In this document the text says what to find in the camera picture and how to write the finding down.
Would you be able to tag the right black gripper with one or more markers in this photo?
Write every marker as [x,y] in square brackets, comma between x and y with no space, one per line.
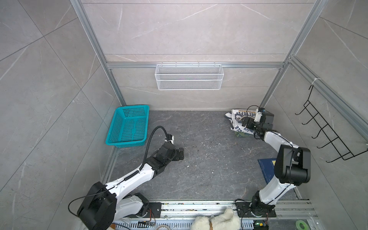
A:
[251,122]

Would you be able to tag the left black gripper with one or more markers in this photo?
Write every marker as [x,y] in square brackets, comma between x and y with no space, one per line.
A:
[177,156]

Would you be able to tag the green tank top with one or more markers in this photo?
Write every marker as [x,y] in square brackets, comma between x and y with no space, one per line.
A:
[242,135]

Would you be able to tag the white tank top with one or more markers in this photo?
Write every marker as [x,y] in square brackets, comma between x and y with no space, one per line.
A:
[235,117]

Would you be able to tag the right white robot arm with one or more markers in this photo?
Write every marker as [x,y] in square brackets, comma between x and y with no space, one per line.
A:
[292,167]

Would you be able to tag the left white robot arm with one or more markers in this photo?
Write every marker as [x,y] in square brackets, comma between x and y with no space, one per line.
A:
[106,203]

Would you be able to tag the blue book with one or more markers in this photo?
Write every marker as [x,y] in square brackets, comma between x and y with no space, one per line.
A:
[267,168]

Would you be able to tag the teal plastic basket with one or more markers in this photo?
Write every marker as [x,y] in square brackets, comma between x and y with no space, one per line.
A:
[129,126]

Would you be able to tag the white plush toy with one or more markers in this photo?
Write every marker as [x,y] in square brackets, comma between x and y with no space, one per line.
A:
[229,220]

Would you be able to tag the green tape roll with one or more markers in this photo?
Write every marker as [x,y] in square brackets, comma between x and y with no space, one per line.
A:
[302,225]

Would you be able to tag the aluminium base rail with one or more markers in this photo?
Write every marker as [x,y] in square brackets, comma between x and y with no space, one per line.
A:
[179,215]

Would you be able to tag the black wire hook rack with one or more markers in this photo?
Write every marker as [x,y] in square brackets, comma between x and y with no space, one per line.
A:
[326,129]

